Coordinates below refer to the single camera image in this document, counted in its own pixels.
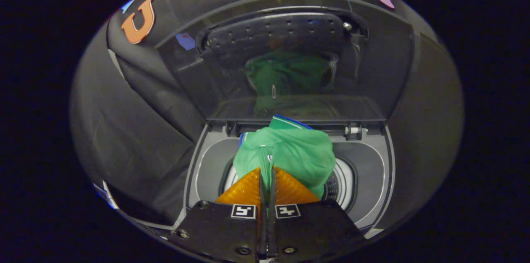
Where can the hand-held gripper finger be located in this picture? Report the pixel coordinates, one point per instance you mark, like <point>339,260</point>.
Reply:
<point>271,234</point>
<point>262,234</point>

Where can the tinted washing machine lid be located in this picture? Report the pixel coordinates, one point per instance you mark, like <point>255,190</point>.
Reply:
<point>372,68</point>

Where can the green polo shirt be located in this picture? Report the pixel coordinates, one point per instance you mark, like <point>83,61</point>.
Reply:
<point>302,155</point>

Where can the black backdrop cloth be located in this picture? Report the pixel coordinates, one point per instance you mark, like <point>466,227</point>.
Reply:
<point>136,130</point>

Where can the dark grey washing machine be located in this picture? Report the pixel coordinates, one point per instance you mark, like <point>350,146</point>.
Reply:
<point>372,172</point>

